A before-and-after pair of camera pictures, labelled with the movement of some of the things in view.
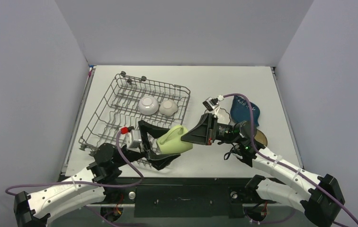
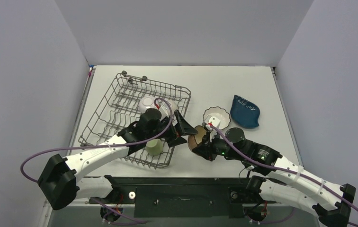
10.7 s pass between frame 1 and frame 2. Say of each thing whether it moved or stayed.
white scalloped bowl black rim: stayed
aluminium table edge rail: stayed
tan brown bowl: moved
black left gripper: moved
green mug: moved
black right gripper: moved
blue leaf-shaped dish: stayed
